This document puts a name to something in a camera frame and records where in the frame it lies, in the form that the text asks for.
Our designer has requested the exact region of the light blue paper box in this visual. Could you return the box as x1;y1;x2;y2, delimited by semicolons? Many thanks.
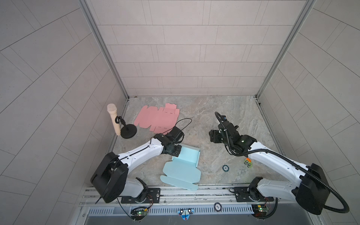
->
160;144;201;191

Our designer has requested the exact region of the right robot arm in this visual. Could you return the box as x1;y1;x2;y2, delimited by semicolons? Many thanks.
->
209;122;330;215

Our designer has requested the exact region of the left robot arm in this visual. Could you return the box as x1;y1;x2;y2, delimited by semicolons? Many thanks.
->
91;127;184;203

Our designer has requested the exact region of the pink flat paper box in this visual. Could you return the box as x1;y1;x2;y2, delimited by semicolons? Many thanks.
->
134;103;180;134

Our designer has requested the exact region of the orange green small toy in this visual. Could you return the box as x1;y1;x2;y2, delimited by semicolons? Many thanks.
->
244;158;252;168

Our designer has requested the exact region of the blue poker chip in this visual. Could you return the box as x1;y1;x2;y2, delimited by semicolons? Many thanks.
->
222;165;229;172

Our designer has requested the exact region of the black round microphone stand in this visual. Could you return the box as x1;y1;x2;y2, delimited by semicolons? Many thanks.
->
114;116;137;139

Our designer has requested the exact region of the beige wooden microphone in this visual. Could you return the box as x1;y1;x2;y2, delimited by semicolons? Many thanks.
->
107;103;121;136

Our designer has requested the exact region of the round black white badge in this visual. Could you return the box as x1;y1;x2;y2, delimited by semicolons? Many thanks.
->
214;202;222;212

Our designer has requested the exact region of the blue sticker with eyes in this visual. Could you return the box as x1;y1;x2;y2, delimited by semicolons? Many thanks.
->
178;209;194;221

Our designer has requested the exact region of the right green circuit board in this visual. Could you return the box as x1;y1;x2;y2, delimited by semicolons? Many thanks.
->
251;204;269;218

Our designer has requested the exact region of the green circuit board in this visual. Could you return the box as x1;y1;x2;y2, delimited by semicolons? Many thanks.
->
251;204;269;218
131;207;149;218

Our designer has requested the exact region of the left green circuit board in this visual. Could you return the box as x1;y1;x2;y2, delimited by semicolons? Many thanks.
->
131;207;149;218

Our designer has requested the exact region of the black corrugated cable conduit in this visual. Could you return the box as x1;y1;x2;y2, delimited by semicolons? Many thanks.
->
215;112;350;214

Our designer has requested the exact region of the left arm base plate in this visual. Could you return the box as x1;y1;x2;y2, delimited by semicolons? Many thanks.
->
121;188;161;204

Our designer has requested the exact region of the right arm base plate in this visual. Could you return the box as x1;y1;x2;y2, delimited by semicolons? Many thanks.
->
229;187;275;203

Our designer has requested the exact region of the aluminium mounting rail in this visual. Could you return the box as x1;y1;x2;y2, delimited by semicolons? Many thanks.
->
79;184;316;209

